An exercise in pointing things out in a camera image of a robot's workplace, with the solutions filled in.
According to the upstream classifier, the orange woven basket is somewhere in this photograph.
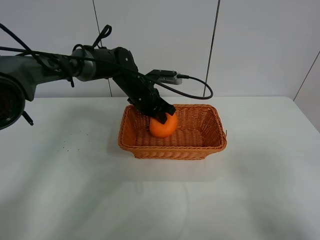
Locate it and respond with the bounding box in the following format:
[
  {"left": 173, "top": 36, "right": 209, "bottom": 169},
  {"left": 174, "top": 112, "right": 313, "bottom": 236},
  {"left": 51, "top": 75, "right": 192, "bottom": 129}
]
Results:
[{"left": 118, "top": 104, "right": 227, "bottom": 160}]

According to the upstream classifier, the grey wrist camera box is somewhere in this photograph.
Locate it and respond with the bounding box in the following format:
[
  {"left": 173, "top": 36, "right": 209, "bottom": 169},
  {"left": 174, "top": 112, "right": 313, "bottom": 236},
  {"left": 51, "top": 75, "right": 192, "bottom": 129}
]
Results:
[{"left": 145, "top": 69, "right": 182, "bottom": 85}]

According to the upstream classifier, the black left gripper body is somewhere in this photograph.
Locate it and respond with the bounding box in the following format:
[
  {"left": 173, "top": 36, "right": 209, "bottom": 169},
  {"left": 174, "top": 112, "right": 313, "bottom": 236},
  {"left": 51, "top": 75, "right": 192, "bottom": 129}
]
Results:
[{"left": 112, "top": 74, "right": 167, "bottom": 118}]

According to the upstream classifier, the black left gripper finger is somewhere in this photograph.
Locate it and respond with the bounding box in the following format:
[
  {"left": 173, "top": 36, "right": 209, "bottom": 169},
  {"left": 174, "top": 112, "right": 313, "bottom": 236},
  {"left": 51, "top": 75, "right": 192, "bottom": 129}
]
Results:
[
  {"left": 154, "top": 111, "right": 168, "bottom": 125},
  {"left": 163, "top": 102, "right": 176, "bottom": 116}
]

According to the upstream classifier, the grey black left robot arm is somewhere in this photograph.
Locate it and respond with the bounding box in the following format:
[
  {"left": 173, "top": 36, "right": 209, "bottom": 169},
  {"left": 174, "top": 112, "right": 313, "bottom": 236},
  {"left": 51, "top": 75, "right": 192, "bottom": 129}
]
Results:
[{"left": 0, "top": 46, "right": 176, "bottom": 129}]

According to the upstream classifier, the black cable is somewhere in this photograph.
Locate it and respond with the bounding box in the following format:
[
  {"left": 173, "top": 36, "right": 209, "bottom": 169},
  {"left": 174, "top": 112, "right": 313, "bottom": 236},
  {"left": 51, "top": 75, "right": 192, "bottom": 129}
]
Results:
[{"left": 0, "top": 23, "right": 214, "bottom": 99}]

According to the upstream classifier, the orange with stem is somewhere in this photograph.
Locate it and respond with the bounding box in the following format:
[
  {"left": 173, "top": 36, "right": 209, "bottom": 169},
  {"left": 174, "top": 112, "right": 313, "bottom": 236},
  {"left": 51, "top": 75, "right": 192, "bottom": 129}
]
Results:
[{"left": 149, "top": 113, "right": 178, "bottom": 138}]

